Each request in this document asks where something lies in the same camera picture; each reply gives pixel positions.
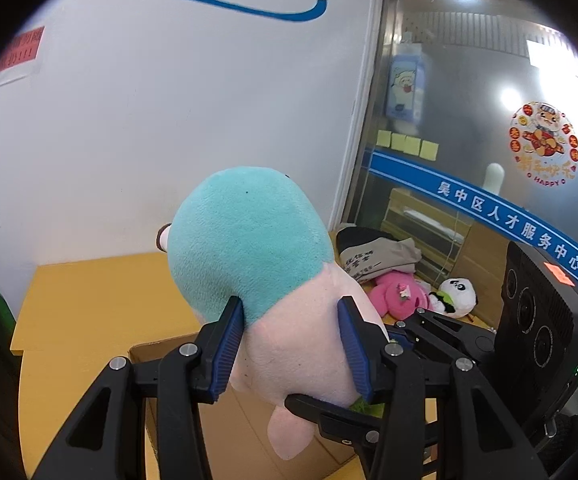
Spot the round red festive sticker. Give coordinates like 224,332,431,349
508,101,578,187

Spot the blue cartoon poster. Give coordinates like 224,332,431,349
386,42,430,123

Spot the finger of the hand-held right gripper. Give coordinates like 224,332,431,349
284,394,386,457
385,308,477,363

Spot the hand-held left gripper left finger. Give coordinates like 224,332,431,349
31,296,246,480

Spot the white bottle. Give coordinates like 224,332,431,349
484,162,504,195

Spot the beige printed cloth bag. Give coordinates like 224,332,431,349
336,225,422,285

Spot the brown cardboard box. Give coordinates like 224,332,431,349
128,332,437,480

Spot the teal and pink plush toy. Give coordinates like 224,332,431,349
156,165,391,461

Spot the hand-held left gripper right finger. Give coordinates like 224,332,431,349
336,296,545,480

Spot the blue banner strip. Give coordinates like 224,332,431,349
369,149,578,311

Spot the panda plush toy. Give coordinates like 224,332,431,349
428,278,478,318

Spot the red wall sign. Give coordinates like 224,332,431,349
0,26,46,86

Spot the aluminium partition frame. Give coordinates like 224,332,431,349
335,0,401,226

